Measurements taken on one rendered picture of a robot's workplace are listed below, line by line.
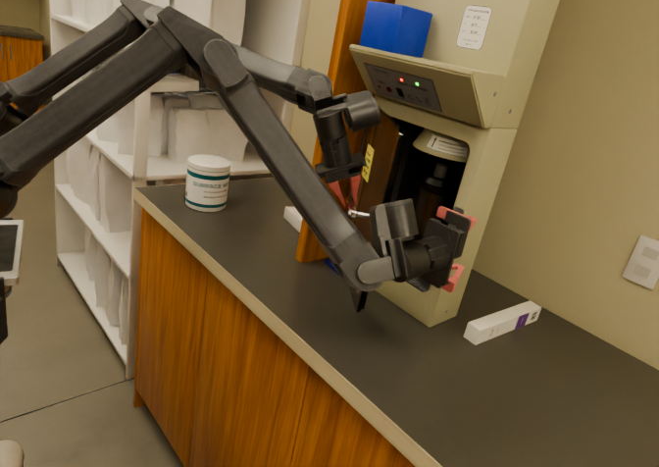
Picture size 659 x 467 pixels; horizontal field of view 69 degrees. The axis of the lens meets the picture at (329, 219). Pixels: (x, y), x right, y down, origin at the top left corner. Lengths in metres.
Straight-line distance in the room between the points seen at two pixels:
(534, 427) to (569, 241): 0.58
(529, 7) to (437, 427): 0.76
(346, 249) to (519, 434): 0.47
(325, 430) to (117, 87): 0.77
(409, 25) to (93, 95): 0.61
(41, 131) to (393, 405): 0.71
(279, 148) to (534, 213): 0.90
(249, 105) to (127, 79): 0.17
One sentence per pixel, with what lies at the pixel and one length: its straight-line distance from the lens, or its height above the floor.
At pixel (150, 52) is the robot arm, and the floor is 1.45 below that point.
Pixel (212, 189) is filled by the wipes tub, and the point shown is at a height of 1.02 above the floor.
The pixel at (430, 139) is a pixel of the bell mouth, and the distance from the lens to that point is 1.12.
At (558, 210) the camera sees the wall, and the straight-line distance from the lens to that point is 1.43.
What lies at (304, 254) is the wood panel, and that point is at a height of 0.97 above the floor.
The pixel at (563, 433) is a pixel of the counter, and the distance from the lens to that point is 1.04.
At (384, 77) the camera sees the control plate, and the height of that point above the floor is 1.46.
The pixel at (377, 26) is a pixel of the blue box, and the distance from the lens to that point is 1.07.
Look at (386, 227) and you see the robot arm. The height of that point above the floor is 1.27.
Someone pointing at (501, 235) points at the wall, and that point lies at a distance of 1.51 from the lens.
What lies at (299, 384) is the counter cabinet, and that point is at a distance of 1.12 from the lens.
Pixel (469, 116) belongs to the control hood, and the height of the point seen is 1.43.
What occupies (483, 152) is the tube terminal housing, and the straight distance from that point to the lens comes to 1.02.
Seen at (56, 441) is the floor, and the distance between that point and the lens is 2.14.
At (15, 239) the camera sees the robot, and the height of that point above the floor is 1.04.
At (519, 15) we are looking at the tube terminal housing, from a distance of 1.01.
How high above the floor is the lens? 1.53
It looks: 21 degrees down
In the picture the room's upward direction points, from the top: 11 degrees clockwise
